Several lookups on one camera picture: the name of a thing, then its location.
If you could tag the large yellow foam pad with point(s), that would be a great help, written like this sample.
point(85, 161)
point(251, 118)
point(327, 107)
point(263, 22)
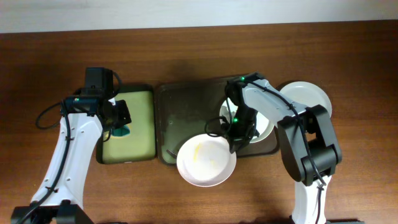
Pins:
point(140, 124)

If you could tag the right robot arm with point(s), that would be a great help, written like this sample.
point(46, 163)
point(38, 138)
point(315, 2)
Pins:
point(307, 141)

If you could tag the white plate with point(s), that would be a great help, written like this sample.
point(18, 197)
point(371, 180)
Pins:
point(263, 125)
point(205, 161)

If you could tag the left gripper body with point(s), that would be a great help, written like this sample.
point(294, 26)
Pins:
point(121, 112)

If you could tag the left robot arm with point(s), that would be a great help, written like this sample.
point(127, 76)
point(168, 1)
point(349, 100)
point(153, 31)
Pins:
point(60, 196)

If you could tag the green and yellow sponge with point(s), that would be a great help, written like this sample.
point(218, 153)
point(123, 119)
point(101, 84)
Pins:
point(121, 132)

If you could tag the pale blue plate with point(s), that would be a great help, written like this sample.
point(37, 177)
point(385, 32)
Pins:
point(307, 94)

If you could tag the brown plastic serving tray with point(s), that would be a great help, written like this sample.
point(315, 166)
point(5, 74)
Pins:
point(182, 110)

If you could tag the small dark green tray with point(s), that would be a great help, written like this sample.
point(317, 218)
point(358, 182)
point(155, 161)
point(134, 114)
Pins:
point(124, 160)

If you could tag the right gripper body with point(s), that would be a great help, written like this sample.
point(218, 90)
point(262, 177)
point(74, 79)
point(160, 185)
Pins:
point(240, 128)

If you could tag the white plate top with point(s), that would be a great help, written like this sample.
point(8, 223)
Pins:
point(205, 161)

